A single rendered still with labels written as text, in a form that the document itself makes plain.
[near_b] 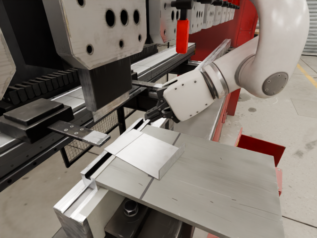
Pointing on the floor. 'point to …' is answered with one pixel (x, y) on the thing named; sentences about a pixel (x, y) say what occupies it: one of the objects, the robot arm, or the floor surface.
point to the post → (121, 120)
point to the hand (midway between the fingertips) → (152, 115)
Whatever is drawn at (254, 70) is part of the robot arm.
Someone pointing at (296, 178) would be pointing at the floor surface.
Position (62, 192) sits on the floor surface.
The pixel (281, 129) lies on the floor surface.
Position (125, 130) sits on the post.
